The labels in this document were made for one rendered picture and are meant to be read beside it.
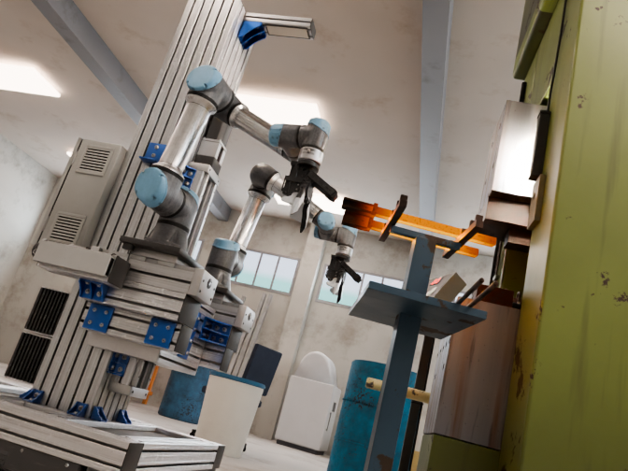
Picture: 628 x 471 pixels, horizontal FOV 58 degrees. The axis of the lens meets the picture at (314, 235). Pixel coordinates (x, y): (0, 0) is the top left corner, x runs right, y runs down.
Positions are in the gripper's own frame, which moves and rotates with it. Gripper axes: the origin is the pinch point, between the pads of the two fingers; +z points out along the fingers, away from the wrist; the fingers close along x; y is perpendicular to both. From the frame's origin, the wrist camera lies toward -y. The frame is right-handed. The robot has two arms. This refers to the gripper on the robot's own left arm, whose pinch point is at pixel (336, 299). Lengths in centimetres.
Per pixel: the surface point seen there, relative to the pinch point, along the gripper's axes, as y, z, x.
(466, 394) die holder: -58, 33, 54
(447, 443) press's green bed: -54, 48, 54
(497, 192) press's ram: -57, -43, 44
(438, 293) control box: -42.7, -13.8, -7.2
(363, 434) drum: -4, 51, -236
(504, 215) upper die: -61, -36, 39
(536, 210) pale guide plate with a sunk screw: -69, -28, 64
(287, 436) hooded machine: 137, 80, -611
